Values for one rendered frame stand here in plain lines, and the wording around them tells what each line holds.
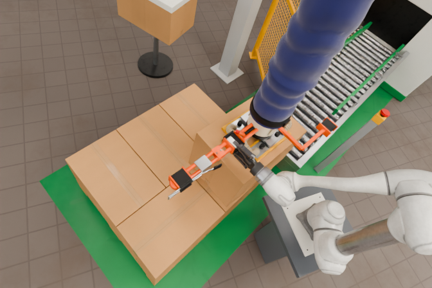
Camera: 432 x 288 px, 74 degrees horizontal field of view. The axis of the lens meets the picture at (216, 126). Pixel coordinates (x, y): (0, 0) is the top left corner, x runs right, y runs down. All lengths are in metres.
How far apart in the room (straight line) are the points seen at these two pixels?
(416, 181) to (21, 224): 2.55
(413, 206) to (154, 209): 1.43
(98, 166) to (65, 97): 1.24
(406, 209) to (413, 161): 2.67
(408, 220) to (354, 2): 0.81
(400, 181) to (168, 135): 1.54
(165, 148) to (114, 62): 1.57
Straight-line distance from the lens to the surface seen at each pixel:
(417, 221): 1.31
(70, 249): 2.58
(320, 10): 1.08
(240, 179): 1.57
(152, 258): 1.94
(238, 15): 2.96
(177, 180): 1.34
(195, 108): 2.40
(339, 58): 3.49
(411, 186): 1.37
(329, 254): 1.72
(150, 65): 3.37
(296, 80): 1.26
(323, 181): 1.49
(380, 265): 3.18
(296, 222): 1.96
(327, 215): 1.78
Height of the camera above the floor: 2.47
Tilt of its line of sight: 56 degrees down
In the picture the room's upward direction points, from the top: 20 degrees clockwise
